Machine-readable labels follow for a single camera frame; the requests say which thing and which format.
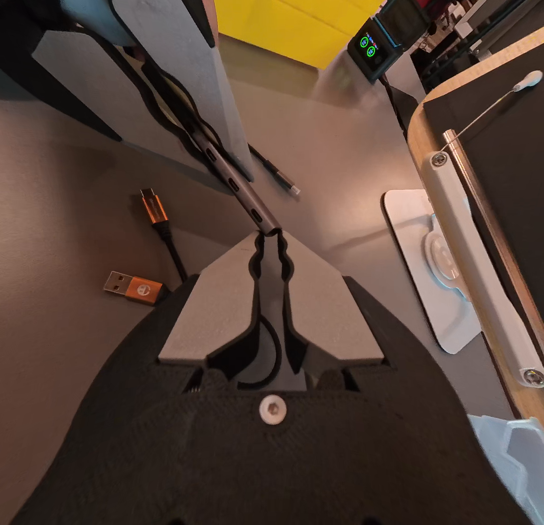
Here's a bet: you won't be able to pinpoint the white round mount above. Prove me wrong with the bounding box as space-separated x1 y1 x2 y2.
425 213 474 300

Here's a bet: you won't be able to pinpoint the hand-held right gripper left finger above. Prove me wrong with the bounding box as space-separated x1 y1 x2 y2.
158 231 266 367

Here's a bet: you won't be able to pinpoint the grey metal rack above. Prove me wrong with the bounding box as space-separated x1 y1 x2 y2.
425 0 544 63

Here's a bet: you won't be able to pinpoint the black usb-c cable orange plugs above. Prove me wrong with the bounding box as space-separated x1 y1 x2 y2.
104 187 284 385

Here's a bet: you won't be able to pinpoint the black device with lit screen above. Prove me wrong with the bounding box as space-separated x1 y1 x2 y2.
347 0 432 84

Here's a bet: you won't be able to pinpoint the white plastic object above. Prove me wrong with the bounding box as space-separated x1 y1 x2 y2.
467 414 544 525

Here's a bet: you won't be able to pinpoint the white bar bracket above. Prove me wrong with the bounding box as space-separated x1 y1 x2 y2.
421 150 544 388

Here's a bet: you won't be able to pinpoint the thin wire with white tip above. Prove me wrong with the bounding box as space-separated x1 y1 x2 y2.
442 70 544 152

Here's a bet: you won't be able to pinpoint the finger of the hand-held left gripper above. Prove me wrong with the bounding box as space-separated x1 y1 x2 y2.
32 28 233 195
108 0 254 182

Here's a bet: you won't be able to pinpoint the metal rod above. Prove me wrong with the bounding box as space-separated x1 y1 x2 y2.
443 129 544 324

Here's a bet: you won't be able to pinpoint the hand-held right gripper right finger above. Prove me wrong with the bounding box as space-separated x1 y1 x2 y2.
278 230 386 375

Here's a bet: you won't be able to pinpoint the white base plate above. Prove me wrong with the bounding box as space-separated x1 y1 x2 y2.
384 189 484 355

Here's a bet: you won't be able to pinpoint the dark board with wooden edge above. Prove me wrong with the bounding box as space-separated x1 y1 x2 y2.
407 27 544 421

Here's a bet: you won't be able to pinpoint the yellow box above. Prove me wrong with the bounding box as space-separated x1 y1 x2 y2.
210 0 397 70

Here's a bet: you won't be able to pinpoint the grey USB hub with cable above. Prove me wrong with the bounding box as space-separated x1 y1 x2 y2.
142 60 301 195

